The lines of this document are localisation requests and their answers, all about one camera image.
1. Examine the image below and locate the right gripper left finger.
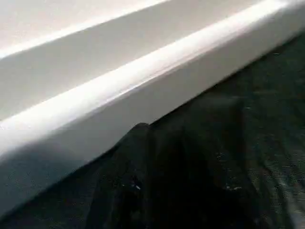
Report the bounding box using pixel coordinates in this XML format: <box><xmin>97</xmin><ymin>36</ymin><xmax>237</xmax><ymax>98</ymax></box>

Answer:
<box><xmin>84</xmin><ymin>122</ymin><xmax>165</xmax><ymax>229</ymax></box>

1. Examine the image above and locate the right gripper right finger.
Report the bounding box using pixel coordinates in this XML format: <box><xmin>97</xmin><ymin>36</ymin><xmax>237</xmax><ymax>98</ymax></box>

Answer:
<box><xmin>165</xmin><ymin>126</ymin><xmax>252</xmax><ymax>229</ymax></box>

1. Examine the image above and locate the white plastic table top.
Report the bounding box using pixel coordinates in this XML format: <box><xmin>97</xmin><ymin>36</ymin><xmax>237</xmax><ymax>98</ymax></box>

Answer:
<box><xmin>0</xmin><ymin>0</ymin><xmax>305</xmax><ymax>218</ymax></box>

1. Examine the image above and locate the black mat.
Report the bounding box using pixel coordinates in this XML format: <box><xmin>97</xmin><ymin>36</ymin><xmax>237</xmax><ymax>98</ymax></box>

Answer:
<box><xmin>0</xmin><ymin>33</ymin><xmax>305</xmax><ymax>229</ymax></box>

